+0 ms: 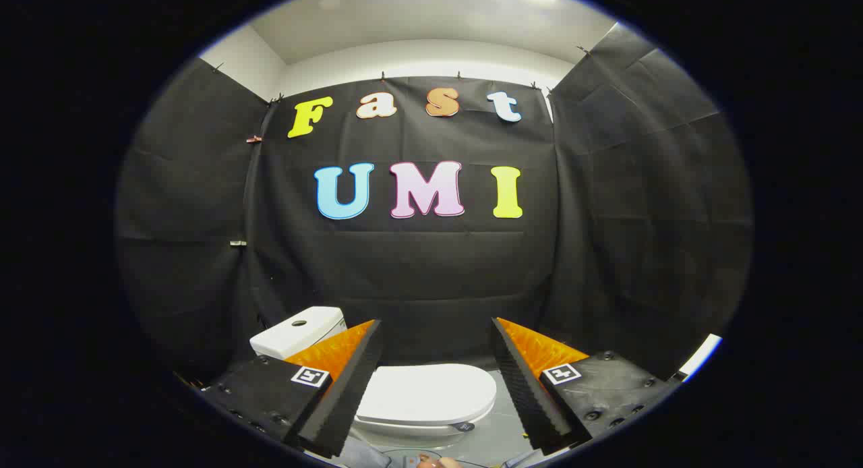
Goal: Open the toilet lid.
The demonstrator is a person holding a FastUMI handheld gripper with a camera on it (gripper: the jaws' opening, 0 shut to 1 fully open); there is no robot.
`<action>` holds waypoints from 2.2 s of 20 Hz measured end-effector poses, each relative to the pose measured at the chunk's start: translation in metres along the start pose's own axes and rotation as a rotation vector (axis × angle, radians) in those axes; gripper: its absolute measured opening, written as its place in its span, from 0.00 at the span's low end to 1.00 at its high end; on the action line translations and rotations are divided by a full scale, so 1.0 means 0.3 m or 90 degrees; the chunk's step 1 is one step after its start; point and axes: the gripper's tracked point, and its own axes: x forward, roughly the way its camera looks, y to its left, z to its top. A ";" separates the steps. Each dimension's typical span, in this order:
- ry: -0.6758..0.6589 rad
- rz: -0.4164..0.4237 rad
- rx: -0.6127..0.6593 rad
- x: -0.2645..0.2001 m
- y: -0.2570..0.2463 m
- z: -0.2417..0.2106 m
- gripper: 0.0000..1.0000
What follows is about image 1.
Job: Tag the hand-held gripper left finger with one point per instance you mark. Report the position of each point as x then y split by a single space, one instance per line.
350 387

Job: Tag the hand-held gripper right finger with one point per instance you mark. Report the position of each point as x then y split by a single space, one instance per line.
526 394

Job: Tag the white toilet bowl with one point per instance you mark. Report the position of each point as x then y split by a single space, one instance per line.
404 433

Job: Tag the white toilet tank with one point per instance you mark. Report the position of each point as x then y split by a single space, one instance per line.
296 333

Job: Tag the black backdrop cloth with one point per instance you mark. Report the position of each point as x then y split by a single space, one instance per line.
418 279

